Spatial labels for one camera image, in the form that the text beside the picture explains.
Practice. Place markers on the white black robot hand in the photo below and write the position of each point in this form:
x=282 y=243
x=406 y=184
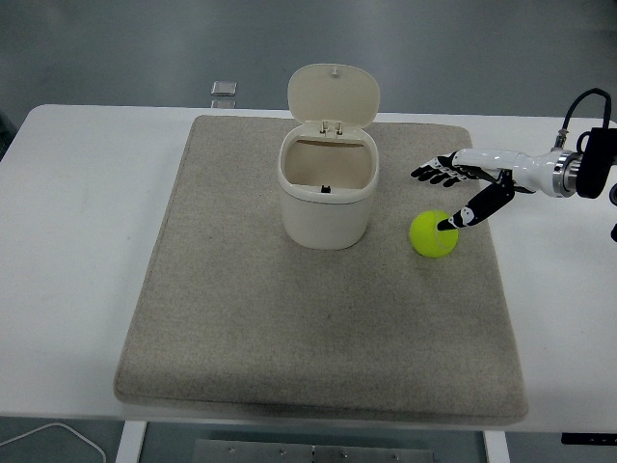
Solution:
x=525 y=169

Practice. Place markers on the yellow-green tennis ball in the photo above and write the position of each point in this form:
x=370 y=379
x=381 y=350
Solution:
x=426 y=238

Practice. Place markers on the cream lidded plastic bin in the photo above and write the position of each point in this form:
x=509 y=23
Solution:
x=325 y=219

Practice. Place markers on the beige fabric mat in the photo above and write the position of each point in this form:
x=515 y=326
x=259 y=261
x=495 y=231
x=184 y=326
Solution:
x=289 y=313

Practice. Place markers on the black table control panel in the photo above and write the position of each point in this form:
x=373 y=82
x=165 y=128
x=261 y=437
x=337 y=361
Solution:
x=588 y=439

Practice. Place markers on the white table leg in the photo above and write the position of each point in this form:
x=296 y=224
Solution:
x=130 y=443
x=496 y=448

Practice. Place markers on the silver floor outlet plate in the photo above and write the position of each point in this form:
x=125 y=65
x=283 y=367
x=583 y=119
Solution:
x=223 y=103
x=224 y=88

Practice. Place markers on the grey metal plate with screws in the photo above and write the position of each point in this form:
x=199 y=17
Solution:
x=270 y=452

